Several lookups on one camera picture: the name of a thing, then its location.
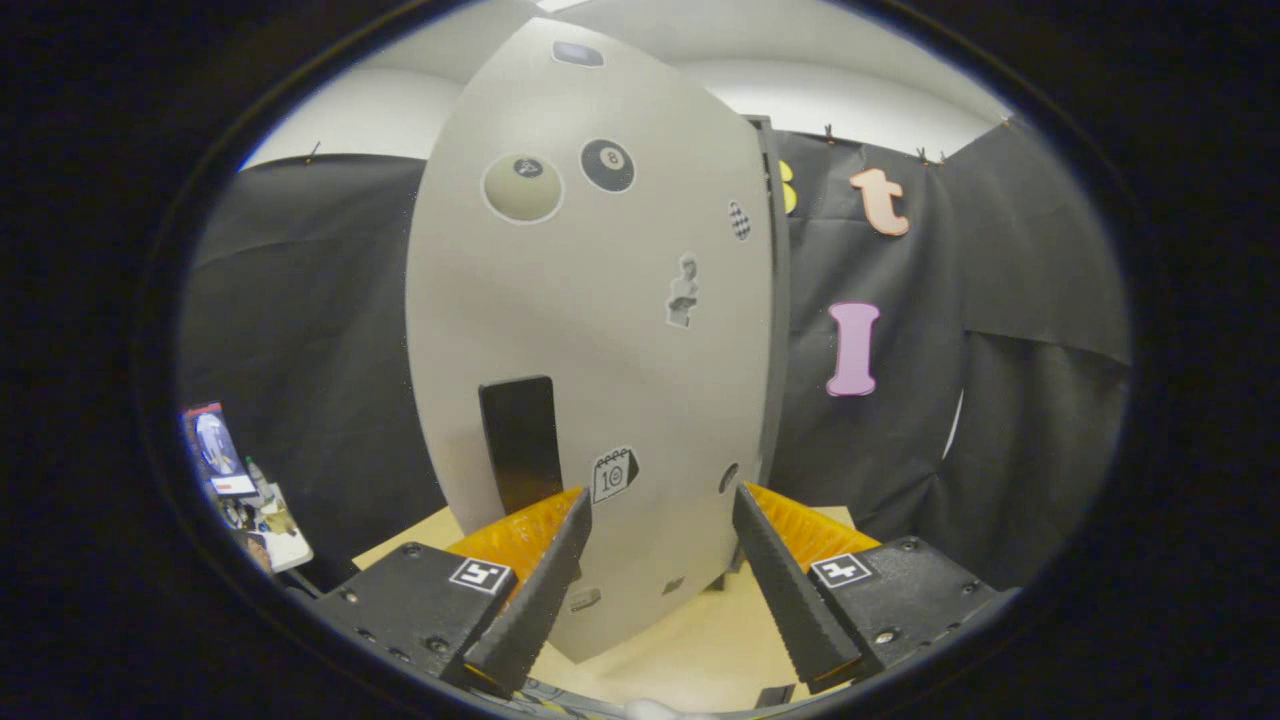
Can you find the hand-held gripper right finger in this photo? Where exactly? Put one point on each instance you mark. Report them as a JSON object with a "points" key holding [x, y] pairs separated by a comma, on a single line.
{"points": [[790, 600]]}

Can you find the blue framed display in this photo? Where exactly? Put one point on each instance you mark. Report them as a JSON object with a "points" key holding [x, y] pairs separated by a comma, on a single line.
{"points": [[215, 445]]}

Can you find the grey shoe cabinet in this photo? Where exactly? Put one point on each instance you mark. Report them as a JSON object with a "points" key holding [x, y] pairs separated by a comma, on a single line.
{"points": [[778, 300]]}

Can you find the cluttered white side table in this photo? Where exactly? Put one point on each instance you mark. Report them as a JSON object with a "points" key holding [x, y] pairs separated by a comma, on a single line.
{"points": [[280, 540]]}

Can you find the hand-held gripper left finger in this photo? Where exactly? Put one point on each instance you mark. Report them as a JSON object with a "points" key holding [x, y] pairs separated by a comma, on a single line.
{"points": [[535, 600]]}

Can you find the large ceiling light panel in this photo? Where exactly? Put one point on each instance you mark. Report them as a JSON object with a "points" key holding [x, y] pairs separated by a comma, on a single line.
{"points": [[562, 4]]}

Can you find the black backdrop cloth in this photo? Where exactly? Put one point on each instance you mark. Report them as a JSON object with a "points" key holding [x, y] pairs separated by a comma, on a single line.
{"points": [[300, 300]]}

